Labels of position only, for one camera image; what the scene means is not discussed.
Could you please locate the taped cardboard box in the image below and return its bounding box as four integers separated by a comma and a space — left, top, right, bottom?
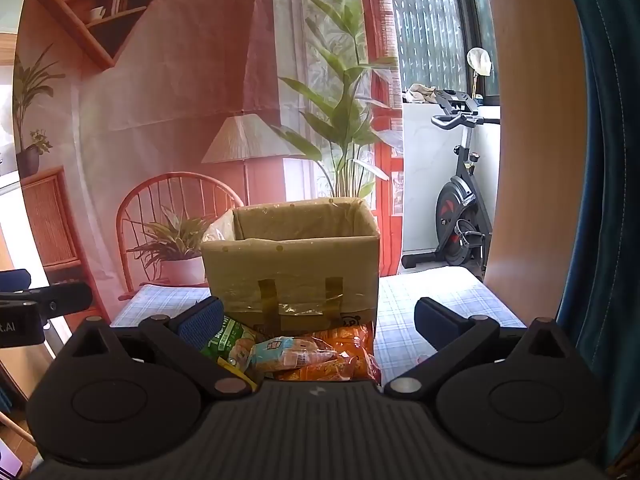
200, 197, 382, 333

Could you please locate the window with grille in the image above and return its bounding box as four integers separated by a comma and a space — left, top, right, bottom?
387, 0, 501, 106

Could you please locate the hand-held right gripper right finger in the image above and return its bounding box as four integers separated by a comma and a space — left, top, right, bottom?
382, 296, 583, 403

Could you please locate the blue curtain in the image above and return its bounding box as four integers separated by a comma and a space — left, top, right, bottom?
557, 0, 640, 471

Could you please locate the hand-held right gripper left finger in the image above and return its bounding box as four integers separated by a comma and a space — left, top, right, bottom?
59, 296, 258, 403

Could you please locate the crumpled beige cloth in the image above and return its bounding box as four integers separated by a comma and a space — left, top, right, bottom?
404, 85, 441, 106

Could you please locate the light blue snack packet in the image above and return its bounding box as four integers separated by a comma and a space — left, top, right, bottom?
250, 336, 341, 373

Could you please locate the wooden panel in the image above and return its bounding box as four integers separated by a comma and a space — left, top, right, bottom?
480, 0, 586, 318

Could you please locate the white gooseneck lamp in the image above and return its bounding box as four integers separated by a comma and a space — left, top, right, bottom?
466, 46, 493, 98

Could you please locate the green snack packet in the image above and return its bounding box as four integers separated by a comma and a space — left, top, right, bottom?
200, 314, 262, 392

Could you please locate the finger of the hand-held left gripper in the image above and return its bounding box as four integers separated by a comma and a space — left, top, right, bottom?
0, 282, 94, 320
0, 269, 32, 293

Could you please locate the orange snack packet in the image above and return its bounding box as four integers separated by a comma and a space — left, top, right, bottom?
272, 322, 383, 386

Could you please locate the black exercise bike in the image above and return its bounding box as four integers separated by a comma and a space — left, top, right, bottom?
401, 87, 501, 281

